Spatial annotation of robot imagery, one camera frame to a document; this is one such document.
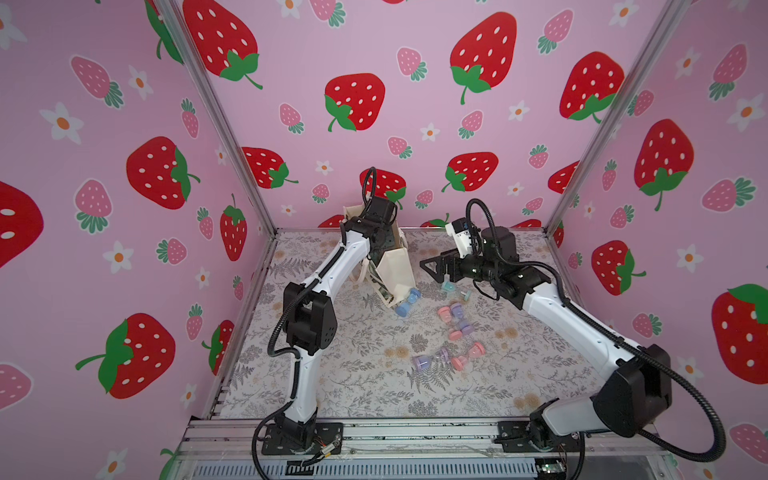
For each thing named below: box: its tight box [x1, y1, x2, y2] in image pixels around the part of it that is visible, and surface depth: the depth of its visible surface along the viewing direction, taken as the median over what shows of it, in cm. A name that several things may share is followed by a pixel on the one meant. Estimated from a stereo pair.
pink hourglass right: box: [452, 342, 486, 371], surface depth 88 cm
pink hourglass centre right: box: [437, 306, 452, 323], surface depth 97 cm
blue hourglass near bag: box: [395, 288, 422, 317], surface depth 100 cm
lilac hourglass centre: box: [412, 354, 433, 373], surface depth 86 cm
